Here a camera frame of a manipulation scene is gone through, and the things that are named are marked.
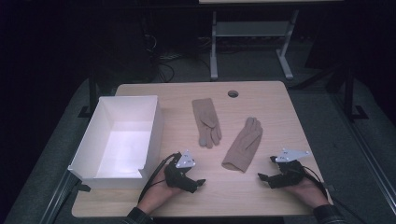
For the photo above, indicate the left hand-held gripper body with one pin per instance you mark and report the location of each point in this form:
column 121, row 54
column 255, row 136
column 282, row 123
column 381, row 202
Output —
column 176, row 175

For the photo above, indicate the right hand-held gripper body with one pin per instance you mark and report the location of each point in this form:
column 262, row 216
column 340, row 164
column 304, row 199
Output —
column 291, row 174

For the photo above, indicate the beige glove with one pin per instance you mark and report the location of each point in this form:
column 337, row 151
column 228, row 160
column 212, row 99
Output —
column 205, row 118
column 244, row 146

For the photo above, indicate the white box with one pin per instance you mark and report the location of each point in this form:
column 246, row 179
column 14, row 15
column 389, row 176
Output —
column 124, row 146

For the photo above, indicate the person's right hand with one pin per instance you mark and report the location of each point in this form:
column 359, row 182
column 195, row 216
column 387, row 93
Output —
column 308, row 193

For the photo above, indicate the person's left hand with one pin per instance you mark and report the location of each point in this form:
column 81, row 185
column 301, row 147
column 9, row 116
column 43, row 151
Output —
column 157, row 196

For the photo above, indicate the black metal stand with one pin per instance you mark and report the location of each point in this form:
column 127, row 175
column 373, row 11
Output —
column 92, row 93
column 348, row 93

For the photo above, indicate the grey metal floor rail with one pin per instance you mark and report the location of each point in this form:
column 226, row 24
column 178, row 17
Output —
column 57, row 199
column 367, row 155

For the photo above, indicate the grey metal desk frame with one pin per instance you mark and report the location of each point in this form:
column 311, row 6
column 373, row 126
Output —
column 250, row 28

